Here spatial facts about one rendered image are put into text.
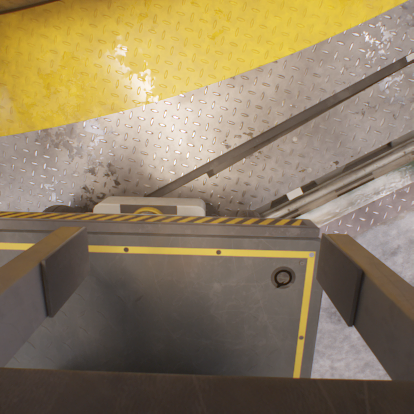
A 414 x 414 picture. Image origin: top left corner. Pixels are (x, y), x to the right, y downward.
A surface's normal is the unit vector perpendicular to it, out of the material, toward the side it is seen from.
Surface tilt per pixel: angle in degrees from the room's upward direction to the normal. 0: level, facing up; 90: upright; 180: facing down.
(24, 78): 0
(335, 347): 0
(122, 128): 0
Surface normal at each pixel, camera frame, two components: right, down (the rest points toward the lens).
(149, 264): -0.02, 0.26
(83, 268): 1.00, 0.03
